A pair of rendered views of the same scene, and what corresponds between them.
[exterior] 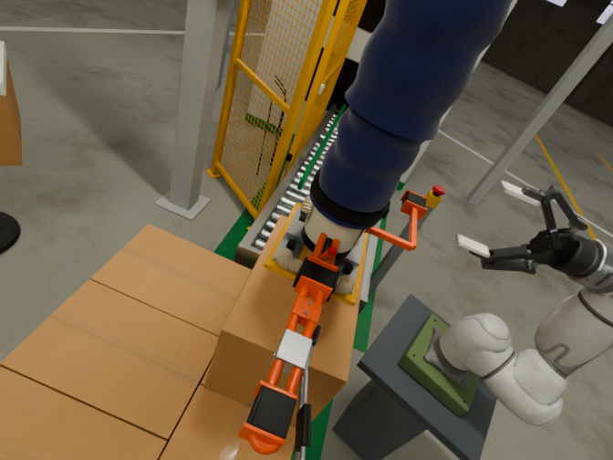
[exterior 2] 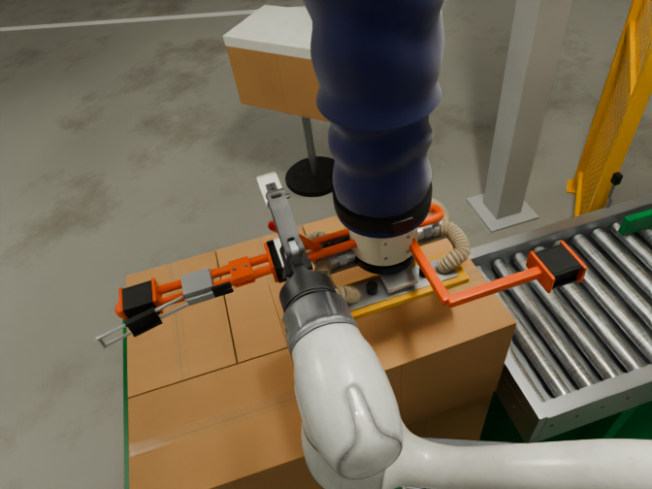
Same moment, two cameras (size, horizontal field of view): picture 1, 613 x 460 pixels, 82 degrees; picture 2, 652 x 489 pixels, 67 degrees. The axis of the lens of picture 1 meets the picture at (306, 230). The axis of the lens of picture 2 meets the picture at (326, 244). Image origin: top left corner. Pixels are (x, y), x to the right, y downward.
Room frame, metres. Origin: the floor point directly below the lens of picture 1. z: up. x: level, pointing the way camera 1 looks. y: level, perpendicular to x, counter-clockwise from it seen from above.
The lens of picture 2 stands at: (0.58, -0.88, 2.11)
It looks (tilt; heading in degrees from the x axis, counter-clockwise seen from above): 47 degrees down; 80
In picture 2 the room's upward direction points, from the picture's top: 9 degrees counter-clockwise
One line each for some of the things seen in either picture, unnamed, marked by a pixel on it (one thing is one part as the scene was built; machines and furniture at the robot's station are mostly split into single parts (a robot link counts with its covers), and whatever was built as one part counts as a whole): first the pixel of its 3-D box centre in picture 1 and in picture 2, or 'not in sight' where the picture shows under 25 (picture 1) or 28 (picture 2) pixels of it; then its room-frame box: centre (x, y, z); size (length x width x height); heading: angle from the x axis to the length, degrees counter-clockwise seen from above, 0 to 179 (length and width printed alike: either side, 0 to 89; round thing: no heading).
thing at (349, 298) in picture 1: (349, 256); (398, 282); (0.88, -0.17, 1.13); 0.34 x 0.10 x 0.05; 1
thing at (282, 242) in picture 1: (296, 234); not in sight; (0.87, 0.02, 1.13); 0.34 x 0.10 x 0.05; 1
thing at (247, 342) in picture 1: (292, 314); (385, 339); (0.87, -0.08, 0.74); 0.60 x 0.40 x 0.40; 2
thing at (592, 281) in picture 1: (593, 264); (318, 326); (0.62, -0.52, 1.58); 0.09 x 0.06 x 0.09; 1
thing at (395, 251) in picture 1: (393, 254); not in sight; (1.81, -0.57, 0.50); 0.07 x 0.07 x 1.00; 0
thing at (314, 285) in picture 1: (316, 278); (285, 257); (0.63, -0.07, 1.23); 0.10 x 0.08 x 0.06; 91
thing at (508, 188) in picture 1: (519, 193); (271, 189); (0.62, -0.32, 1.65); 0.07 x 0.03 x 0.01; 91
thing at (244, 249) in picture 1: (302, 275); (484, 330); (1.24, -0.07, 0.58); 0.70 x 0.03 x 0.06; 90
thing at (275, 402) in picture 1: (268, 415); (141, 300); (0.28, -0.07, 1.23); 0.08 x 0.07 x 0.05; 1
